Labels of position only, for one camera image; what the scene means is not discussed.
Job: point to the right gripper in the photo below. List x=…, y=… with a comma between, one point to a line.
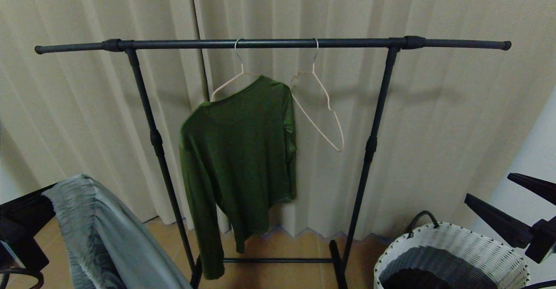
x=543, y=241

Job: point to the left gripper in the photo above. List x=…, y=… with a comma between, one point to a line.
x=21, y=252

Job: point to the pale grey garment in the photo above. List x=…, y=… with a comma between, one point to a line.
x=108, y=245

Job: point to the pink clothes hanger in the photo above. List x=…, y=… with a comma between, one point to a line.
x=226, y=87
x=317, y=124

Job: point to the green shirt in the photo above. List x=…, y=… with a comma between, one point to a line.
x=239, y=158

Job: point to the white laundry basket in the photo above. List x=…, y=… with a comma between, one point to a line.
x=456, y=241

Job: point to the black clothes rack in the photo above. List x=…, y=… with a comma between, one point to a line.
x=260, y=43

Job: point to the beige curtain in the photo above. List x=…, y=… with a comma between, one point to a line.
x=434, y=128

